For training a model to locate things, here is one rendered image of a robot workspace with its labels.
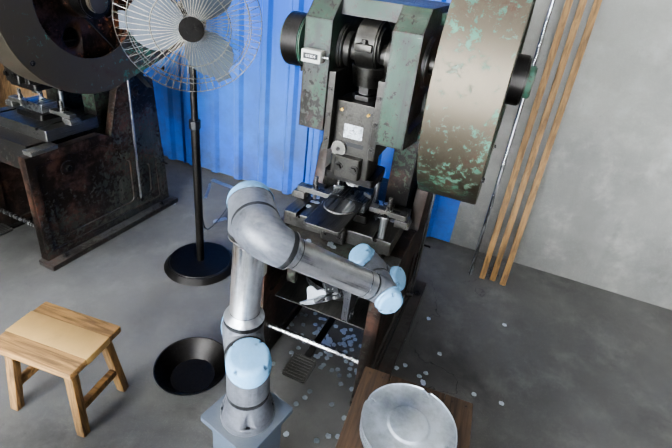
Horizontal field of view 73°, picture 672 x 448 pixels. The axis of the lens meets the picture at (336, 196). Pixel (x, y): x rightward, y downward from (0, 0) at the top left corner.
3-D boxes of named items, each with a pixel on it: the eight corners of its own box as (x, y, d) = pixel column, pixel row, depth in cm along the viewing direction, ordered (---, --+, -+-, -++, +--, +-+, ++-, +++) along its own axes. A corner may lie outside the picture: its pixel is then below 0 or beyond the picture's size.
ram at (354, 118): (362, 186, 164) (373, 106, 150) (324, 175, 168) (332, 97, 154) (377, 169, 178) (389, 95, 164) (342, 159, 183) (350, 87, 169)
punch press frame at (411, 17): (360, 366, 184) (425, 14, 121) (267, 328, 196) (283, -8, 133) (409, 264, 249) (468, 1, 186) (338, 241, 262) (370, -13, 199)
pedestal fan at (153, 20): (215, 311, 224) (205, -54, 149) (114, 269, 243) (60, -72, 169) (320, 206, 327) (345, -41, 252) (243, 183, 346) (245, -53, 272)
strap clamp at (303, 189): (327, 206, 185) (330, 184, 180) (291, 195, 190) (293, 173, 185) (333, 200, 190) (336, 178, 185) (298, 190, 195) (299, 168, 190)
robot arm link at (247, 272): (222, 373, 127) (231, 203, 102) (219, 333, 139) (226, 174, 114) (265, 367, 131) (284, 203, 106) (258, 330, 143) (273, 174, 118)
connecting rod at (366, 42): (368, 128, 156) (384, 23, 140) (336, 120, 160) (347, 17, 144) (386, 113, 173) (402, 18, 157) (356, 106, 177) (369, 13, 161)
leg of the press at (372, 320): (374, 417, 182) (416, 228, 140) (348, 405, 186) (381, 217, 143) (425, 287, 259) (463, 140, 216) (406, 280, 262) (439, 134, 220)
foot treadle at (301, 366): (303, 391, 176) (304, 382, 173) (280, 381, 179) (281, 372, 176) (356, 301, 225) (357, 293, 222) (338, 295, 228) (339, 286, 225)
